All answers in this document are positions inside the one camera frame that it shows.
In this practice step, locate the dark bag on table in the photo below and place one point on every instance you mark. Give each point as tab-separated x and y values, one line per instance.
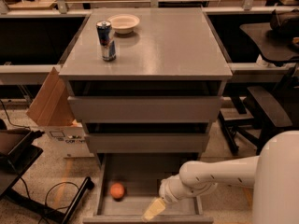
285	23

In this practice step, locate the grey top drawer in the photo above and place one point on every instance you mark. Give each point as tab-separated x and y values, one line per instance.
144	101

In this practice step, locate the blue silver energy drink can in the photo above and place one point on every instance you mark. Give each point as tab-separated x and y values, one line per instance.
104	30

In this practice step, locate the black office chair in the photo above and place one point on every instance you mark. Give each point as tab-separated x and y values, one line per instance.
272	112

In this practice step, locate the brown white cardboard box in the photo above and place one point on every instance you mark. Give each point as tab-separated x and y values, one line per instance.
52	113

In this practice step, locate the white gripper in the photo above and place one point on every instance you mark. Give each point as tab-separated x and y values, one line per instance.
166	190

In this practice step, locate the grey drawer cabinet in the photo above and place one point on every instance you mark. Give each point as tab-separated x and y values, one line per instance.
169	44

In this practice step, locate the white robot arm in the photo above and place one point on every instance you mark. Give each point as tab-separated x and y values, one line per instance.
273	175

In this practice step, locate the grey middle drawer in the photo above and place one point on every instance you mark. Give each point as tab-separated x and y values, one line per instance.
146	137

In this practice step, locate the grey open bottom drawer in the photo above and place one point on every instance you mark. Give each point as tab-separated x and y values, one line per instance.
141	175

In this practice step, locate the black stand on left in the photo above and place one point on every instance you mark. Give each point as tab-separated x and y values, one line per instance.
17	154

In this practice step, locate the white bowl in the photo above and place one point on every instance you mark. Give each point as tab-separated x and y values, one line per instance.
124	23

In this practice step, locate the orange fruit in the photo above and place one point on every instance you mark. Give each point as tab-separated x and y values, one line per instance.
117	191

